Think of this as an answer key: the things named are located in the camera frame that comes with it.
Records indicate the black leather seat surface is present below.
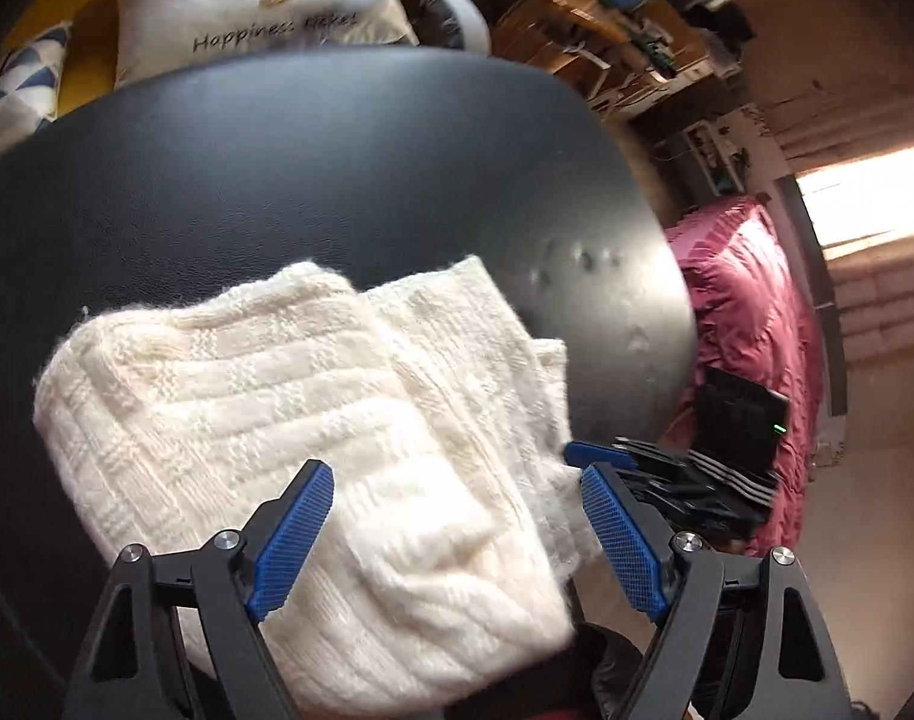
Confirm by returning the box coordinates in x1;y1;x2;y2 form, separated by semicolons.
0;47;696;718

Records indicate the teal and yellow armchair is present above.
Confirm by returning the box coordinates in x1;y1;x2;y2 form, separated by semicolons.
0;0;489;122

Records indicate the cluttered wooden desk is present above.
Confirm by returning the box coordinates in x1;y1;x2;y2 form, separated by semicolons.
491;0;754;121

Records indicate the white shelf unit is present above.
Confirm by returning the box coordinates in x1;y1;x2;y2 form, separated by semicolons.
674;103;792;205

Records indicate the cream knitted sweater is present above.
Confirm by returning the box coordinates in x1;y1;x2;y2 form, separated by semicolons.
32;253;602;717

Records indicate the white deer print pillow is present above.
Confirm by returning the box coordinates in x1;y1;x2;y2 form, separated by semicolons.
116;0;418;88

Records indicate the blue triangle pattern pillow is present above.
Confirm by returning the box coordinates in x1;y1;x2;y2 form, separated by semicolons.
0;21;71;154

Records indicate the pink quilted blanket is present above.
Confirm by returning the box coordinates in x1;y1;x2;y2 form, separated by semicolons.
662;195;823;556

